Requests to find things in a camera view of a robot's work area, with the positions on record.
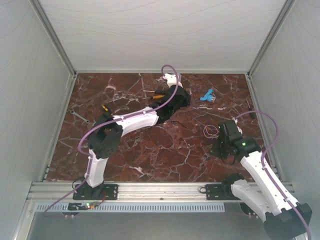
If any white wire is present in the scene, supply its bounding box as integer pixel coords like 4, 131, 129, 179
203, 124, 220, 139

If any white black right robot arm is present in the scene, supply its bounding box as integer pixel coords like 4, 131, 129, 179
211, 120, 312, 240

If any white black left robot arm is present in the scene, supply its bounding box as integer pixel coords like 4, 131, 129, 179
84, 85, 191, 199

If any blue plastic connector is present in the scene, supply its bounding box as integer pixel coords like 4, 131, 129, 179
199, 89, 216, 102

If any small black screwdriver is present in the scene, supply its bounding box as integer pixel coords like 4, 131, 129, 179
246, 99, 256, 120

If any black yellow screwdriver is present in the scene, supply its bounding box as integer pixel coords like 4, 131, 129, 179
101, 105, 109, 112

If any silver wrench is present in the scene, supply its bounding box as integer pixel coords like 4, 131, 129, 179
70, 110, 90, 123

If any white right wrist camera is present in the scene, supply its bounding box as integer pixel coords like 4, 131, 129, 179
233, 118, 243, 134

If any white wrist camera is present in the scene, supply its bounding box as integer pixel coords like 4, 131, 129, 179
162, 73, 183, 88
233, 118, 243, 134

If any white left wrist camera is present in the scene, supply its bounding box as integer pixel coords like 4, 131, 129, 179
162, 73, 183, 88

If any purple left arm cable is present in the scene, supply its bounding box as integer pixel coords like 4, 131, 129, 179
44, 64, 182, 218

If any black handled screwdriver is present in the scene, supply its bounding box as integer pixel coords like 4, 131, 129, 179
143, 90, 165, 95

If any yellow handled screwdriver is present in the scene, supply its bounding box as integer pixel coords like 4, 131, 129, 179
144, 95, 164, 100

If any black right mount plate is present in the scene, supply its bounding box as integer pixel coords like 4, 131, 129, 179
198, 184, 239, 201

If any black mount plate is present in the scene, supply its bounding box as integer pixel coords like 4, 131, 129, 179
72, 183, 119, 201
198, 184, 239, 201

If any black left mount plate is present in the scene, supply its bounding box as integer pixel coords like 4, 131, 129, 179
72, 183, 119, 201

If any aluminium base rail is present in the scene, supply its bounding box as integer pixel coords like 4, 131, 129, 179
26, 181, 207, 203

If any grey slotted cable duct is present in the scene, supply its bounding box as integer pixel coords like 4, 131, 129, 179
35, 202, 225, 213

